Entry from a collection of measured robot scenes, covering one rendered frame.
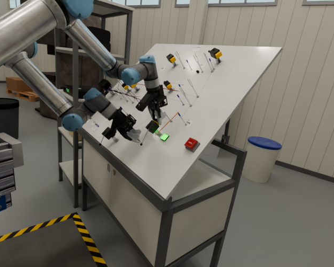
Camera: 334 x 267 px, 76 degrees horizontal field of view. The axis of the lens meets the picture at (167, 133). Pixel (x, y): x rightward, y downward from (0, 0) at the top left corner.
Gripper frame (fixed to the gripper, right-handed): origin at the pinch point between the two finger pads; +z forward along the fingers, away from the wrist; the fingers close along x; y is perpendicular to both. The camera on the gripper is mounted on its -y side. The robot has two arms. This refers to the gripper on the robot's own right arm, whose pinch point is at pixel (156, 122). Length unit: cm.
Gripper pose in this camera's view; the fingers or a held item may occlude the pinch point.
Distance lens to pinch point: 120.1
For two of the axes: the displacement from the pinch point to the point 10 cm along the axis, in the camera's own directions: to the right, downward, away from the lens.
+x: -6.2, -3.2, 7.2
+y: 7.7, -4.3, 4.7
